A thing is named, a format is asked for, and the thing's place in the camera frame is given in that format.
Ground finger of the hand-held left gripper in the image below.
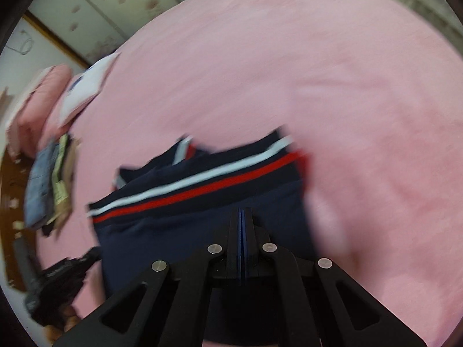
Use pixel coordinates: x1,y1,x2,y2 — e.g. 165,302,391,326
77,247,104,267

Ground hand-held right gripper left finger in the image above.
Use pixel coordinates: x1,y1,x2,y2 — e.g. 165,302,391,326
52,208,242,347

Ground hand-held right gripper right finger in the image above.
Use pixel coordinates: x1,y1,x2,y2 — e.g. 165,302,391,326
243,208,428,347

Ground navy and red varsity jacket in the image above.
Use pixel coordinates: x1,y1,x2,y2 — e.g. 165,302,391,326
87,126,319,344

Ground person's left hand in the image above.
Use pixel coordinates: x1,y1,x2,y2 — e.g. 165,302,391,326
43,304,84,344

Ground folded beige garment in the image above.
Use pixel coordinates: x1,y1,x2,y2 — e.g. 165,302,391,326
51,134,78,239

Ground folded blue denim jeans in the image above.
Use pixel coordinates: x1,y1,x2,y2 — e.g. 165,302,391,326
23,141,60,230

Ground wooden headboard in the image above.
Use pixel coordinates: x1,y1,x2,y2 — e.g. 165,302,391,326
0,145,40,293

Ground folded pink quilt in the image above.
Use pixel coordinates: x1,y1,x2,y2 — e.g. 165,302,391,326
5,64,84,160

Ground white printed pillow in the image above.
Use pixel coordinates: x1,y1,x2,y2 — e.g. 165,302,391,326
58,52,122,127

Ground pink fleece blanket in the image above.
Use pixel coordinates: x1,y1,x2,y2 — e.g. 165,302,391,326
36,0,463,347

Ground floral wardrobe doors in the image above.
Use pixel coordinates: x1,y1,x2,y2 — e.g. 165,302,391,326
27,0,247,69

